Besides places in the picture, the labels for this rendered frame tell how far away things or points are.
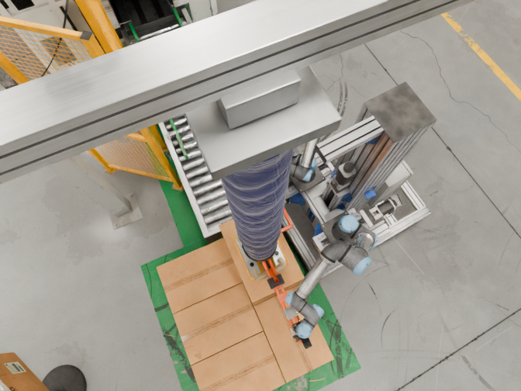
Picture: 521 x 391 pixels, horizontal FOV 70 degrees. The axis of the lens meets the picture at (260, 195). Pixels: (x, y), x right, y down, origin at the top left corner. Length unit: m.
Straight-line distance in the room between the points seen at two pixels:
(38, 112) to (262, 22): 0.40
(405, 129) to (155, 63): 1.39
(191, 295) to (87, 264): 1.29
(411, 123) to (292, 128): 1.16
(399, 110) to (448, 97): 2.85
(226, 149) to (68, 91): 0.30
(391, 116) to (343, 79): 2.67
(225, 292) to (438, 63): 3.53
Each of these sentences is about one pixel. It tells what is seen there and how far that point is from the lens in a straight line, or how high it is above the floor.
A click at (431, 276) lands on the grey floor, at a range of 3.91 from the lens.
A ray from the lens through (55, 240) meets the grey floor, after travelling 4.18.
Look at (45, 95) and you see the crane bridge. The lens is 0.71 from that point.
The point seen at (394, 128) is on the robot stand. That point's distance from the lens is 1.86.
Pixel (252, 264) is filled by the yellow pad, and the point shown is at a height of 0.99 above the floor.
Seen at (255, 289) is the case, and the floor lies 0.94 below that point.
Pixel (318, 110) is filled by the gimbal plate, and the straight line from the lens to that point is 0.81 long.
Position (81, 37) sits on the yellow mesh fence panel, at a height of 2.10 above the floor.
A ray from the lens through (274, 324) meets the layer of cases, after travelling 3.02.
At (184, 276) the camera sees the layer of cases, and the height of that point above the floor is 0.54.
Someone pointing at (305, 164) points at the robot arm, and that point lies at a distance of 2.33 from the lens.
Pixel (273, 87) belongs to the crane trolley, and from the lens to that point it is 0.73.
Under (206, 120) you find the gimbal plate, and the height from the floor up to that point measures 2.87.
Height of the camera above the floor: 3.56
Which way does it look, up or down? 71 degrees down
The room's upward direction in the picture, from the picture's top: 2 degrees counter-clockwise
